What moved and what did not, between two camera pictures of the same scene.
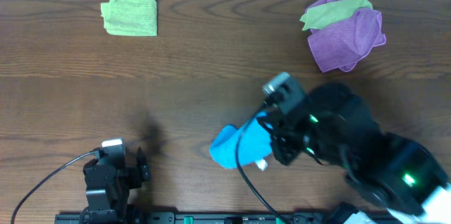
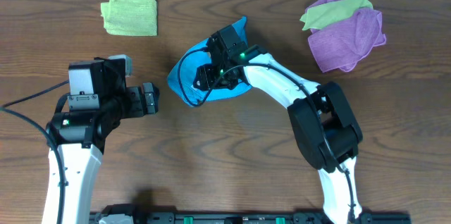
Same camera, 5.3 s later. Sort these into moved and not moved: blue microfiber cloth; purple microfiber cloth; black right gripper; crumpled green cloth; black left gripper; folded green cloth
Moved: black left gripper; blue microfiber cloth; black right gripper
Not moved: folded green cloth; crumpled green cloth; purple microfiber cloth
